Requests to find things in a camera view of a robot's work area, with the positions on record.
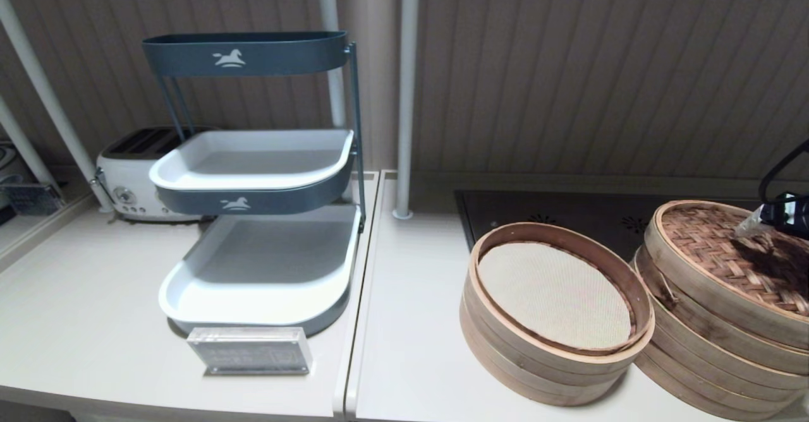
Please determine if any white retro toaster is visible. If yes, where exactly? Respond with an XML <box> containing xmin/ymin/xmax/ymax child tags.
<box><xmin>94</xmin><ymin>126</ymin><xmax>218</xmax><ymax>223</ymax></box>

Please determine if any white slanted support pole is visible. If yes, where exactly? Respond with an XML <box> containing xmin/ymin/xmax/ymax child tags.
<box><xmin>0</xmin><ymin>97</ymin><xmax>60</xmax><ymax>189</ymax></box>
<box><xmin>0</xmin><ymin>0</ymin><xmax>114</xmax><ymax>214</ymax></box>

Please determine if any white upright support pole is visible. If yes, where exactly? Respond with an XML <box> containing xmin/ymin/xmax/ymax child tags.
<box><xmin>315</xmin><ymin>0</ymin><xmax>349</xmax><ymax>129</ymax></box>
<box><xmin>391</xmin><ymin>0</ymin><xmax>422</xmax><ymax>222</ymax></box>

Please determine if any black induction cooktop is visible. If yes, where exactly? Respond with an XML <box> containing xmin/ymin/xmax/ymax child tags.
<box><xmin>454</xmin><ymin>190</ymin><xmax>809</xmax><ymax>252</ymax></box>

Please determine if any clear acrylic warning sign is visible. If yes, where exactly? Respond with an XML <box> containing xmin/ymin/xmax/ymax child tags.
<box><xmin>187</xmin><ymin>327</ymin><xmax>313</xmax><ymax>376</ymax></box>

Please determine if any bamboo steamer basket stack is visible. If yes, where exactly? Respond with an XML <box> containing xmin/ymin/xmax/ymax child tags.
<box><xmin>633</xmin><ymin>316</ymin><xmax>809</xmax><ymax>421</ymax></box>
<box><xmin>459</xmin><ymin>222</ymin><xmax>655</xmax><ymax>407</ymax></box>

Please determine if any teal three-tier tray rack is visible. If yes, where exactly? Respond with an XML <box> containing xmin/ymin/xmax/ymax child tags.
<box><xmin>142</xmin><ymin>31</ymin><xmax>368</xmax><ymax>338</ymax></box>

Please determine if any shiny metal box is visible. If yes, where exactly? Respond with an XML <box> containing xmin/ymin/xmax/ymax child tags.
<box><xmin>0</xmin><ymin>182</ymin><xmax>66</xmax><ymax>217</ymax></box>

